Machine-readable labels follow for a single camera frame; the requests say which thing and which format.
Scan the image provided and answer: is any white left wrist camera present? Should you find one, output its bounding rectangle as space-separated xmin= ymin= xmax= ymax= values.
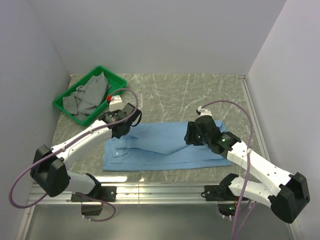
xmin=106 ymin=95 xmax=124 ymax=112

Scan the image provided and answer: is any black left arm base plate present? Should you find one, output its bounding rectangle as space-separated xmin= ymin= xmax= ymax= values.
xmin=70 ymin=186 xmax=117 ymax=202

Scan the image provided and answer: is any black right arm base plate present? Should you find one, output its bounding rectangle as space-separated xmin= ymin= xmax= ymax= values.
xmin=200 ymin=185 xmax=239 ymax=202

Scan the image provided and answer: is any light blue long sleeve shirt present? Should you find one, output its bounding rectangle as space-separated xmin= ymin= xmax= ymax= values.
xmin=102 ymin=122 xmax=231 ymax=172

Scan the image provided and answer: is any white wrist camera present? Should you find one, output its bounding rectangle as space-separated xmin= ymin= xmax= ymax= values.
xmin=196 ymin=106 xmax=212 ymax=117
xmin=106 ymin=95 xmax=124 ymax=112

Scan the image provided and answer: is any grey long sleeve shirt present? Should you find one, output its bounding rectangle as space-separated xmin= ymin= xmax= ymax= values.
xmin=62 ymin=72 xmax=111 ymax=122

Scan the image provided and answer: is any aluminium side rail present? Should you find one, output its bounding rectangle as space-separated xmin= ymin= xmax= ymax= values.
xmin=238 ymin=75 xmax=271 ymax=162

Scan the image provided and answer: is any green plastic bin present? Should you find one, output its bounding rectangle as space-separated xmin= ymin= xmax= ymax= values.
xmin=52 ymin=65 xmax=127 ymax=127

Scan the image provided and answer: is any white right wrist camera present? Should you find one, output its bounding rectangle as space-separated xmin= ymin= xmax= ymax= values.
xmin=196 ymin=106 xmax=212 ymax=117

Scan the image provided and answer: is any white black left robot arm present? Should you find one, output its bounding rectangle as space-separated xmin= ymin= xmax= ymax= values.
xmin=30 ymin=103 xmax=142 ymax=201

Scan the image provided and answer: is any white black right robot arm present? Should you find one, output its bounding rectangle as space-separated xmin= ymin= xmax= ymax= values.
xmin=184 ymin=115 xmax=310 ymax=224

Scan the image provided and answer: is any aluminium front mounting rail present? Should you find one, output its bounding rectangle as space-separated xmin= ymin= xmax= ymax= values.
xmin=27 ymin=181 xmax=276 ymax=206

